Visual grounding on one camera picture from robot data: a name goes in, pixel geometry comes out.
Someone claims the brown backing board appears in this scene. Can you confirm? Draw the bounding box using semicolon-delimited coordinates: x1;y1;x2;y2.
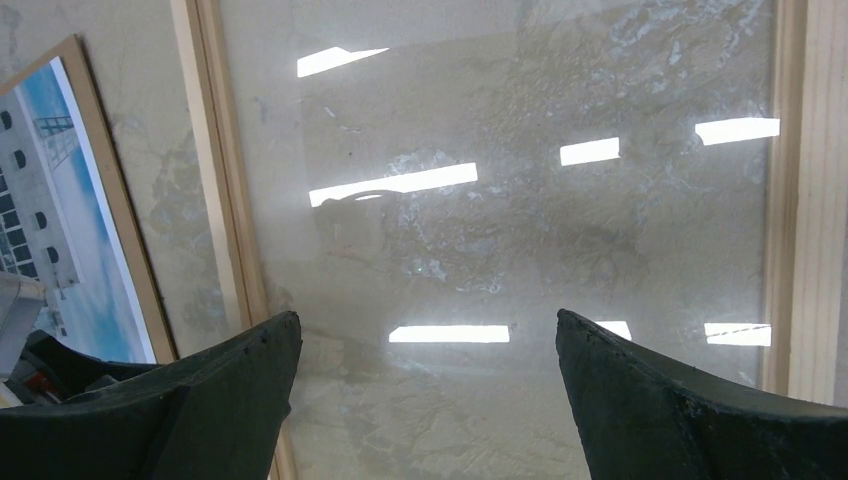
1;36;176;363

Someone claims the light wooden picture frame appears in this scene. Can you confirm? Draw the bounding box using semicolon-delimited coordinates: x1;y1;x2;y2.
172;1;847;479

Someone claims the building photo print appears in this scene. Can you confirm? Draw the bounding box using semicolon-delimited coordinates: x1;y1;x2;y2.
1;57;155;363

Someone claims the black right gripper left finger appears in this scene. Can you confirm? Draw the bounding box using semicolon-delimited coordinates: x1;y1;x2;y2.
1;311;302;479

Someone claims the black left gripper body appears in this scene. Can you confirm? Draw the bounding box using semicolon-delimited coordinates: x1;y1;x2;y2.
19;330;133;403

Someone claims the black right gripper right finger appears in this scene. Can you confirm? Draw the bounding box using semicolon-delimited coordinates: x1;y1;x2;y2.
555;309;847;479

